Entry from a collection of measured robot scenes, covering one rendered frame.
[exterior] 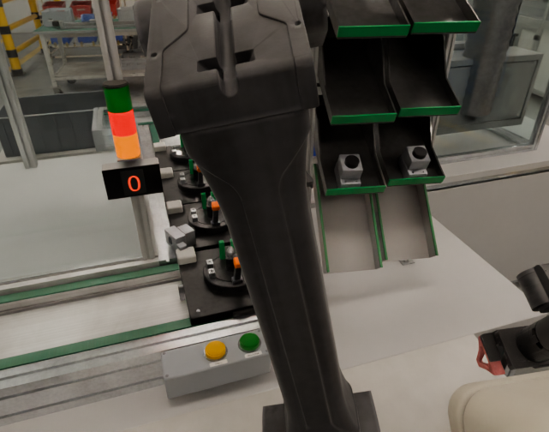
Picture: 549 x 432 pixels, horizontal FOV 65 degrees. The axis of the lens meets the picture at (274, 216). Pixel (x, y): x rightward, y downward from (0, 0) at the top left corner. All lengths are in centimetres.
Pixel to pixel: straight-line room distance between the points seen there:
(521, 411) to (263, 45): 31
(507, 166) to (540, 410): 176
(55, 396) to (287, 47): 89
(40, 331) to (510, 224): 195
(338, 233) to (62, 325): 67
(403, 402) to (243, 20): 87
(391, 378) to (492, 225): 134
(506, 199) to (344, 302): 120
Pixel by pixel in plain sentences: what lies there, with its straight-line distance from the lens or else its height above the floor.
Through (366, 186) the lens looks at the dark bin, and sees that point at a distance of 98.
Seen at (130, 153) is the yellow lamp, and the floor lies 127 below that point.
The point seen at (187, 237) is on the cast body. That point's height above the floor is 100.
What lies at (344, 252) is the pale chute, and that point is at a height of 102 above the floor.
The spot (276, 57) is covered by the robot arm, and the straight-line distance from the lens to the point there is 20.
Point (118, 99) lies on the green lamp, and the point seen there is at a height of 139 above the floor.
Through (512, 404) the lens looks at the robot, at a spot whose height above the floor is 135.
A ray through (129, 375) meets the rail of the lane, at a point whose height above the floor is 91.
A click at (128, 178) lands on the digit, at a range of 101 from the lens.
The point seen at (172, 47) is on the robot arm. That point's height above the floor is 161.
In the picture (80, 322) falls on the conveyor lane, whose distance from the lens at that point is 111.
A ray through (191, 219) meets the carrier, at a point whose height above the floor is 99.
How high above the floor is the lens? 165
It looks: 32 degrees down
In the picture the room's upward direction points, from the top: straight up
